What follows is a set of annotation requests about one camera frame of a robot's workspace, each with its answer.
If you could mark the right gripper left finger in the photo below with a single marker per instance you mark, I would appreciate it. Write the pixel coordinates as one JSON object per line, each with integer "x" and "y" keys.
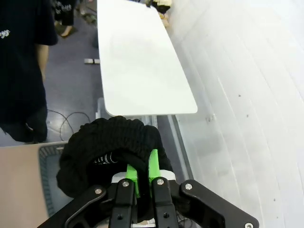
{"x": 123, "y": 204}

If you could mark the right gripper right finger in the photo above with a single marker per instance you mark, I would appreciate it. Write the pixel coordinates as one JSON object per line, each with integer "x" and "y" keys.
{"x": 164, "y": 204}

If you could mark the grey plastic woven basket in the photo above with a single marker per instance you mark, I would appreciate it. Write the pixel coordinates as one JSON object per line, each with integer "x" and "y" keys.
{"x": 50, "y": 171}

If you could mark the person's left forearm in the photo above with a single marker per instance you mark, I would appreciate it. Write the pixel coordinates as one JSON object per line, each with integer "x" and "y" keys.
{"x": 42, "y": 61}

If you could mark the black trousers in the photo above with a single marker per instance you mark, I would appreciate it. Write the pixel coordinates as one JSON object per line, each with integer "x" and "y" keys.
{"x": 107, "y": 137}

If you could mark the white table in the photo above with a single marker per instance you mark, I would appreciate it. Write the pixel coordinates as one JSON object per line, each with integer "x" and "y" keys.
{"x": 140, "y": 59}

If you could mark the person in black t-shirt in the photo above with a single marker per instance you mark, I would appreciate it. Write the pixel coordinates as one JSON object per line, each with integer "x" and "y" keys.
{"x": 19, "y": 71}

